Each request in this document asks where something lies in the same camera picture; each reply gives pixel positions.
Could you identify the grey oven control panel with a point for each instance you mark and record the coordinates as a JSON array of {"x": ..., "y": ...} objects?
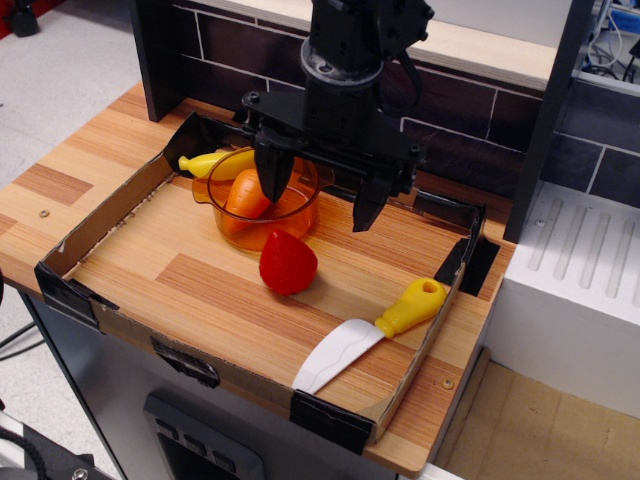
[{"x": 191, "y": 449}]

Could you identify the orange toy carrot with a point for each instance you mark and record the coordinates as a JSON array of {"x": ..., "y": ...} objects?
[{"x": 245, "y": 202}]

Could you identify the dark grey vertical post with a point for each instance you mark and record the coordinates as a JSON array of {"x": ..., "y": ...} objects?
[{"x": 567, "y": 64}]

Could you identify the red toy strawberry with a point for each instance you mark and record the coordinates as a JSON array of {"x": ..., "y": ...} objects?
[{"x": 287, "y": 265}]

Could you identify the transparent orange pot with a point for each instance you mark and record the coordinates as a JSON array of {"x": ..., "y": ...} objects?
[{"x": 228, "y": 180}]

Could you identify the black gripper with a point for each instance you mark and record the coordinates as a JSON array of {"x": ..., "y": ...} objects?
[{"x": 336, "y": 127}]

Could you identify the yellow toy banana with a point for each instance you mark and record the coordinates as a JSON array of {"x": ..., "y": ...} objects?
[{"x": 226, "y": 165}]

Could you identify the yellow white toy knife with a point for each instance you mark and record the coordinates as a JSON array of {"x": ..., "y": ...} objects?
[{"x": 420, "y": 302}]

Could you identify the white toy sink drainboard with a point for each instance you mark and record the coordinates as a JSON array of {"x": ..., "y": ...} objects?
[{"x": 567, "y": 311}]

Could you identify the cardboard fence with black tape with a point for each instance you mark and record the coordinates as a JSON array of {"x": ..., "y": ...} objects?
[{"x": 149, "y": 266}]

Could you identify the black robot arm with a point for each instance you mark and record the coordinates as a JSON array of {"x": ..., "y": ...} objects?
[{"x": 350, "y": 42}]

